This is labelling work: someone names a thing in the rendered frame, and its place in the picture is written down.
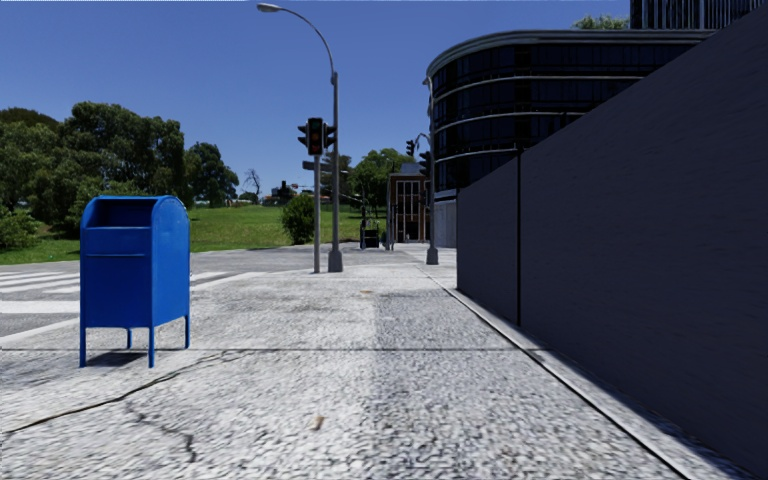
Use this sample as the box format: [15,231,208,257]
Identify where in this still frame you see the red brick building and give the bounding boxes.
[386,163,432,244]

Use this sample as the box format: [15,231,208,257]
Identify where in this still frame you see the traffic light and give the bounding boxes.
[297,116,337,275]
[405,76,440,266]

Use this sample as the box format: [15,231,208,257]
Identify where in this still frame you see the trees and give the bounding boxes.
[321,148,418,218]
[0,101,240,251]

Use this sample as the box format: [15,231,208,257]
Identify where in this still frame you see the grey street lamp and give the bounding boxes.
[256,2,344,274]

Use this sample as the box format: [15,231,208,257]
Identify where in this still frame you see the round green bush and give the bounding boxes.
[281,194,316,246]

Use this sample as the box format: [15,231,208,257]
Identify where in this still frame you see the curved glass building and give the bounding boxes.
[425,29,715,249]

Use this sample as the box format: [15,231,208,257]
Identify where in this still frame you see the blue letter box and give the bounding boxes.
[79,194,192,369]

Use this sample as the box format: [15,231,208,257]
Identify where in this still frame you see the dark building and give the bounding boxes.
[456,2,768,479]

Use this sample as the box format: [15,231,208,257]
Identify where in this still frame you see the glass tower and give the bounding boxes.
[629,0,768,31]

